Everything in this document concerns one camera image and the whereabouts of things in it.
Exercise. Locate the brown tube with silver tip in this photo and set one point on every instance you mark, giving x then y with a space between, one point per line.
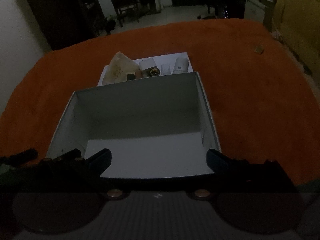
138 74

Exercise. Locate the white remote control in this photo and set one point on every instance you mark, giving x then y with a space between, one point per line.
180 63

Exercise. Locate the white cardboard box lid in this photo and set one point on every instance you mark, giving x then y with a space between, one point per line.
160 57

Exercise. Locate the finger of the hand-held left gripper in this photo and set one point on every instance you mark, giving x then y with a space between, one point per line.
72 153
25 155

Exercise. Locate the small gold ornate object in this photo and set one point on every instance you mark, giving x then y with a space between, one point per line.
154 72

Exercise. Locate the dark wooden cabinet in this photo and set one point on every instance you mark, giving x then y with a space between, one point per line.
65 12

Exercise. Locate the white low furniture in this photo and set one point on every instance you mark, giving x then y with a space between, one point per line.
253 8

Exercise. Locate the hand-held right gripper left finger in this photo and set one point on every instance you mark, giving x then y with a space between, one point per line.
100 158

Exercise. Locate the white charger block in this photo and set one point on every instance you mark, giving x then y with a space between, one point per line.
147 64

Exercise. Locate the small gold round object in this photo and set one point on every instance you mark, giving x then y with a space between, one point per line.
259 49

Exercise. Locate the dark wooden chair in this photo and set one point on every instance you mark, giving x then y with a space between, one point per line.
123 2

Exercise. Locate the orange cloth covered desktop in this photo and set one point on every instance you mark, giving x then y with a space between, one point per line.
250 92

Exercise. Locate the white cardboard box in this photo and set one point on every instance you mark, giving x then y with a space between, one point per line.
137 110

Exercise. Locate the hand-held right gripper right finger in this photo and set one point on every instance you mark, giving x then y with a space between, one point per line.
215 158

